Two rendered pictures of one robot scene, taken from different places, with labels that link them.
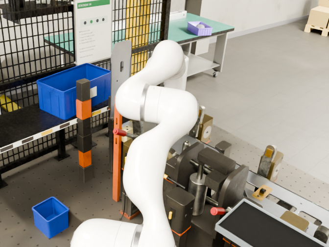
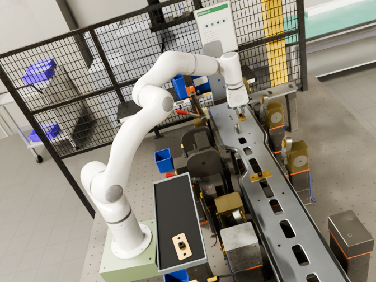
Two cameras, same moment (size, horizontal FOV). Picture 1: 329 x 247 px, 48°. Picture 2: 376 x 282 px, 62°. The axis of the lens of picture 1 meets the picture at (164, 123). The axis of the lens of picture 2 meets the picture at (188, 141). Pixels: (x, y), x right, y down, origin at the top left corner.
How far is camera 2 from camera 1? 102 cm
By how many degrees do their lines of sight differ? 46
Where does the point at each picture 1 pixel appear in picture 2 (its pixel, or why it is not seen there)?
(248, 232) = (165, 193)
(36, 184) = (177, 139)
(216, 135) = (339, 120)
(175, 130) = (143, 117)
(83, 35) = (206, 35)
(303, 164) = not seen: outside the picture
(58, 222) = (164, 164)
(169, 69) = (159, 74)
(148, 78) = (147, 80)
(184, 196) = (182, 163)
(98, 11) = (217, 15)
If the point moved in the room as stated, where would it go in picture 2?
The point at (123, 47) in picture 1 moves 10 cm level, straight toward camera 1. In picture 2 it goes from (212, 46) to (202, 54)
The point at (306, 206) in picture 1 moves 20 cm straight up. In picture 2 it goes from (285, 196) to (280, 155)
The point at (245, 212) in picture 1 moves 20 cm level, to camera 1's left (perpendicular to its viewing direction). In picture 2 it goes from (179, 181) to (145, 164)
